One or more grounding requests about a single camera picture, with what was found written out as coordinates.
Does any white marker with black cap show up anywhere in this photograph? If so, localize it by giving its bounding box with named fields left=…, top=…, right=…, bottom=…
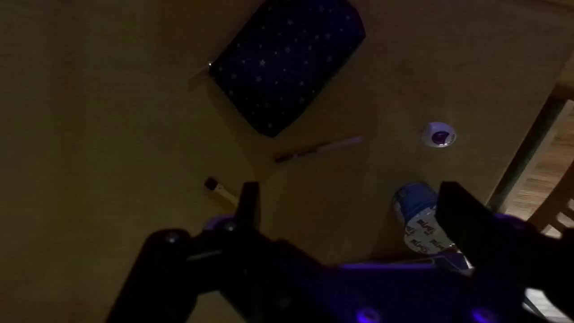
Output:
left=205, top=177, right=239, bottom=206

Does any wooden chair at table end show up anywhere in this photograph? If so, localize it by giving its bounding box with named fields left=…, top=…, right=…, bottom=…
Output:
left=529, top=170, right=574, bottom=236

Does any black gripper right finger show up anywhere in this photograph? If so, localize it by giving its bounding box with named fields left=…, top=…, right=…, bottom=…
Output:
left=436, top=181, right=574, bottom=317

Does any dark star-patterned pouch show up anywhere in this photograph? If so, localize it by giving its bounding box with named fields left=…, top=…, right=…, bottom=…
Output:
left=210, top=0, right=366, bottom=138

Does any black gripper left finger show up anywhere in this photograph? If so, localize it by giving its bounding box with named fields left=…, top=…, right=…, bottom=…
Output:
left=235, top=181, right=260, bottom=229

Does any thin pen on table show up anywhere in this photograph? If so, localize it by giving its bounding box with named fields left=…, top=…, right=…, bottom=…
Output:
left=273, top=136, right=364, bottom=163

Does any blue lidded cup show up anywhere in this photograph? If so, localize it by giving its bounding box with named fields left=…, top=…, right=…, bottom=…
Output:
left=395, top=181, right=456, bottom=254

